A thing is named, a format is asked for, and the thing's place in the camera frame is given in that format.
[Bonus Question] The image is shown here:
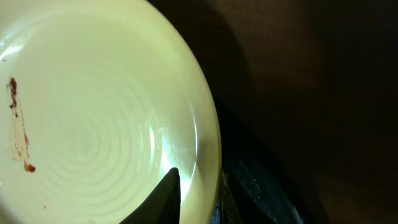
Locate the yellow plate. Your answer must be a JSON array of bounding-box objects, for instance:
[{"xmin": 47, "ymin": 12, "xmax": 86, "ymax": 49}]
[{"xmin": 1, "ymin": 1, "xmax": 221, "ymax": 223}]

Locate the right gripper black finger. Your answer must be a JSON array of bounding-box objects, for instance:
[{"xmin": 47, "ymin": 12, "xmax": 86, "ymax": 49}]
[{"xmin": 120, "ymin": 167, "xmax": 181, "ymax": 224}]

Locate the round black tray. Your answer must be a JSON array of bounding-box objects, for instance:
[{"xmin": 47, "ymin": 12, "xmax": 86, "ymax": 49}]
[{"xmin": 153, "ymin": 1, "xmax": 328, "ymax": 223}]

